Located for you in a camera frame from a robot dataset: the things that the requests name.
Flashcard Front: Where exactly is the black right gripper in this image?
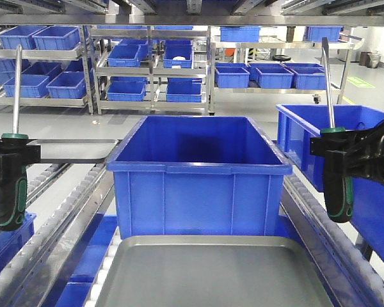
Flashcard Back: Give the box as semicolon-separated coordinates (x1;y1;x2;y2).
310;120;384;185

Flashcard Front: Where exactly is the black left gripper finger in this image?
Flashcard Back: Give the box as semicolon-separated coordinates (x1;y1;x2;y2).
0;137;41;183

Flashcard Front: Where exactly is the green black screwdriver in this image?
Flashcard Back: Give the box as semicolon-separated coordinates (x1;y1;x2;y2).
0;45;28;232
321;36;354;223

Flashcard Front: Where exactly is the far grey metal tray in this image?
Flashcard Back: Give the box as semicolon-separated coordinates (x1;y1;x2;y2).
28;139;118;164

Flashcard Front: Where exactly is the large grey metal tray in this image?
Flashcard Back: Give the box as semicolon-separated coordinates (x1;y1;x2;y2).
96;235;332;306

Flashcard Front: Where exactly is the steel shelving rack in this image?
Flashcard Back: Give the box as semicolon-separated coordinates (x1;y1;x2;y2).
0;1;384;306

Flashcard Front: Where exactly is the blue bin at right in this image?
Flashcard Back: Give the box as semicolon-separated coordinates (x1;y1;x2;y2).
276;104;384;261

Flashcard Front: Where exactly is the blue bin on roller rack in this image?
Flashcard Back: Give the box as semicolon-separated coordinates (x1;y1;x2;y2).
107;115;292;239

